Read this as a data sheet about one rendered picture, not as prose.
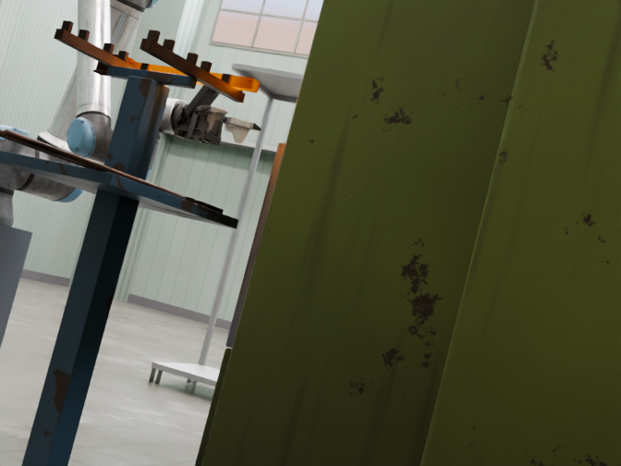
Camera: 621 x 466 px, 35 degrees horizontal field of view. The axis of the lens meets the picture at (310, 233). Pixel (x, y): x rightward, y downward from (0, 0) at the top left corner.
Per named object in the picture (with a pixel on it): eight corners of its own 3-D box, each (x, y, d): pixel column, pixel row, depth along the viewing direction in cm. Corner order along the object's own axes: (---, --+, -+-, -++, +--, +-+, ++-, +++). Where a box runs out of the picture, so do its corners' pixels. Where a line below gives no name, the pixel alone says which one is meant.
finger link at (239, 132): (256, 149, 255) (221, 140, 254) (261, 127, 255) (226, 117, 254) (256, 147, 252) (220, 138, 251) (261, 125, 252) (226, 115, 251)
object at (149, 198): (-13, 158, 183) (-10, 148, 183) (125, 203, 218) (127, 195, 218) (110, 184, 168) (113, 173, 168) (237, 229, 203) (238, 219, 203)
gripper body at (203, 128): (222, 146, 253) (186, 141, 259) (231, 114, 253) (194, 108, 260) (204, 138, 246) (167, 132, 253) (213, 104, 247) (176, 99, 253)
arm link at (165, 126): (183, 104, 263) (160, 92, 255) (198, 105, 260) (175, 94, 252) (175, 137, 262) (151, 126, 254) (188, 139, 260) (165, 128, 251)
